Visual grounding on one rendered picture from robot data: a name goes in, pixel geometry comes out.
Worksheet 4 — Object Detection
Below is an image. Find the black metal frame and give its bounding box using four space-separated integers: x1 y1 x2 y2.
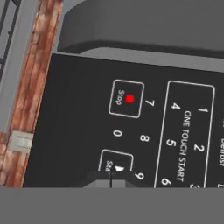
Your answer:
0 0 22 82

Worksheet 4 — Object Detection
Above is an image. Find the microwave start button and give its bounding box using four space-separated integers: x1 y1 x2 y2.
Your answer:
97 149 135 176

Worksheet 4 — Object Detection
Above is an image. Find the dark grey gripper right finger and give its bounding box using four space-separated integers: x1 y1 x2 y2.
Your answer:
110 170 137 189

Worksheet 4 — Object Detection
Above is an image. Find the black microwave oven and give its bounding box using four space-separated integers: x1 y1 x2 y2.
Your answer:
22 0 224 189

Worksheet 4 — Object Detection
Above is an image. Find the white wall socket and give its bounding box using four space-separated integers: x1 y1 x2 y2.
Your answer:
8 130 33 153

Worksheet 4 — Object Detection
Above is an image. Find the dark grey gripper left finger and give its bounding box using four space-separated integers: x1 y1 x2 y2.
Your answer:
83 170 112 189

